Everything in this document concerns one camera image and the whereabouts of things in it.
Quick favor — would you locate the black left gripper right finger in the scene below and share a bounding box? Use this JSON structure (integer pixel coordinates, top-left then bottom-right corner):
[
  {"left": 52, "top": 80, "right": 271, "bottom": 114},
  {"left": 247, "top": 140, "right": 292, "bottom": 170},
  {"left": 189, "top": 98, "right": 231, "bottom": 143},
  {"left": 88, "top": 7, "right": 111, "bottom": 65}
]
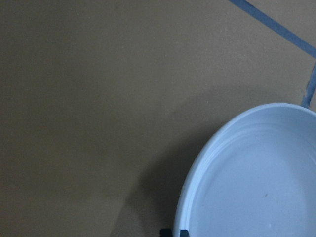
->
[{"left": 180, "top": 230, "right": 190, "bottom": 237}]

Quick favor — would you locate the blue plate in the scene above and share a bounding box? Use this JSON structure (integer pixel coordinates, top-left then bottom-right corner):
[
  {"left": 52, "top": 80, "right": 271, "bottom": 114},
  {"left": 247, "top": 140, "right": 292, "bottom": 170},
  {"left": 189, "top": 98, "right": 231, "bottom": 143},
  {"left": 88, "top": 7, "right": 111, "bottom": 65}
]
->
[{"left": 172, "top": 103, "right": 316, "bottom": 237}]

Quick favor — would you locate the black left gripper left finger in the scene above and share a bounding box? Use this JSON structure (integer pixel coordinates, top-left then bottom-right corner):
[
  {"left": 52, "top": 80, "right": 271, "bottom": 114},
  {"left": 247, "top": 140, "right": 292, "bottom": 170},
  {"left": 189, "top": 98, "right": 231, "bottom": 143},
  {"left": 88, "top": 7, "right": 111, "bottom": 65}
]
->
[{"left": 159, "top": 228, "right": 173, "bottom": 237}]

